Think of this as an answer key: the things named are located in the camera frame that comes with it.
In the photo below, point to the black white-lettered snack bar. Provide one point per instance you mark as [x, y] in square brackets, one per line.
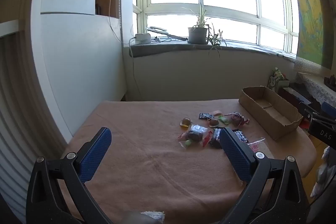
[241, 136]

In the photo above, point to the black snack packet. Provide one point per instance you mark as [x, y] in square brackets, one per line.
[215, 138]

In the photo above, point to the pink candy packet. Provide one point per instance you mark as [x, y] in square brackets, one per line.
[217, 112]

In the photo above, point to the dark box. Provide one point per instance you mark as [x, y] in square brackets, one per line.
[292, 94]

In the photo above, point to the clear green candy packet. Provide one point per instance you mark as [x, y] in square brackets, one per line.
[187, 143]

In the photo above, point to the white cabinet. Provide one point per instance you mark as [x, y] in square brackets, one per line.
[78, 56]

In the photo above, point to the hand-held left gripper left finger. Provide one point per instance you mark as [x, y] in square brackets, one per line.
[95, 155]

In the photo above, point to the red-wrapped dark snack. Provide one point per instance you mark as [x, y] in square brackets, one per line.
[236, 119]

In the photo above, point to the clear red-print packet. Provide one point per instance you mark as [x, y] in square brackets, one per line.
[256, 145]

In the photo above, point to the white ribbed panel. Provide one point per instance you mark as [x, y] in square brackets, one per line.
[18, 121]

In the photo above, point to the white lace cloth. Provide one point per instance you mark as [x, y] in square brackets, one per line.
[315, 82]

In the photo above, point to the black white-print candy packet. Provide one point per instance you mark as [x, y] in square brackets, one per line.
[206, 116]

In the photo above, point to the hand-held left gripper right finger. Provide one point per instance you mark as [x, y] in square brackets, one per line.
[235, 154]

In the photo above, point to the packaged braised egg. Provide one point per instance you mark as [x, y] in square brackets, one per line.
[186, 121]
[214, 122]

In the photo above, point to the small dark figurine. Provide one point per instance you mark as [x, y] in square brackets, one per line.
[330, 79]

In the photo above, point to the dark brown wrapped snack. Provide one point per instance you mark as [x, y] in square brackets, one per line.
[194, 136]

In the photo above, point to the red snack packet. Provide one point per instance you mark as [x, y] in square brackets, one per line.
[207, 138]

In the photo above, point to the white fuzzy cloth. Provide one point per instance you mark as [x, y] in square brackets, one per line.
[155, 215]

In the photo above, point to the white window frame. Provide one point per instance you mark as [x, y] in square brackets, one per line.
[202, 6]

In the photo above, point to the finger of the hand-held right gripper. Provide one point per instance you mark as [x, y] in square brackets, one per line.
[309, 111]

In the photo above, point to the clear silver snack packet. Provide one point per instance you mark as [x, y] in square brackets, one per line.
[198, 128]

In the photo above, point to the yellow green wall poster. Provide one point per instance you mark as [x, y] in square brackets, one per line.
[312, 22]

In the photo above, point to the green patterned bag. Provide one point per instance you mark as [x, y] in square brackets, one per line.
[277, 78]

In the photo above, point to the light patterned cloth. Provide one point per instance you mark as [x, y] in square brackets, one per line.
[325, 169]

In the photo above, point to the potted spider plant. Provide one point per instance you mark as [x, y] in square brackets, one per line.
[197, 35]

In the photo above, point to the brown cardboard box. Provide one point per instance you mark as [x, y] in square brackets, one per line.
[273, 113]

